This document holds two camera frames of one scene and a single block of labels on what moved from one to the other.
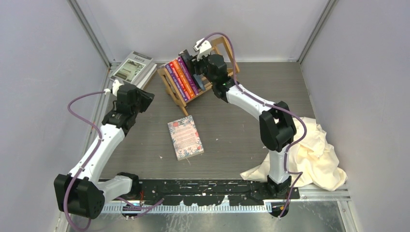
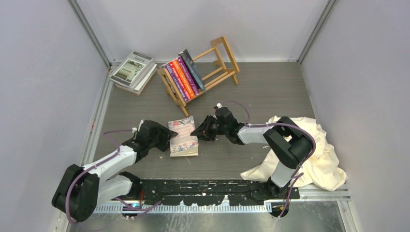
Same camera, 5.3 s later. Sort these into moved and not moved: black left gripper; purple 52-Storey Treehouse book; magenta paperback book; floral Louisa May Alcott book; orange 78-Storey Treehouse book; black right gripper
Moved: black left gripper; black right gripper
Not moved: magenta paperback book; purple 52-Storey Treehouse book; orange 78-Storey Treehouse book; floral Louisa May Alcott book
